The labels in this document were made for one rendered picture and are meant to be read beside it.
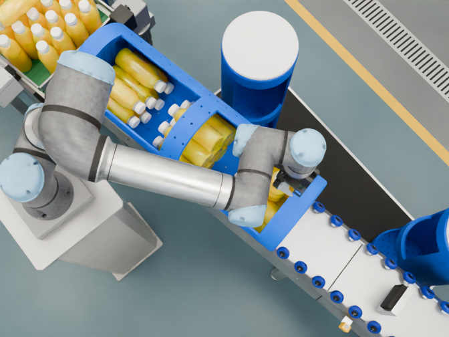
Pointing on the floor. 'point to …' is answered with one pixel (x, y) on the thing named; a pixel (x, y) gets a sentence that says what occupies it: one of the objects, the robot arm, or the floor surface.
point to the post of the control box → (19, 105)
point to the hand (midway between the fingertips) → (282, 178)
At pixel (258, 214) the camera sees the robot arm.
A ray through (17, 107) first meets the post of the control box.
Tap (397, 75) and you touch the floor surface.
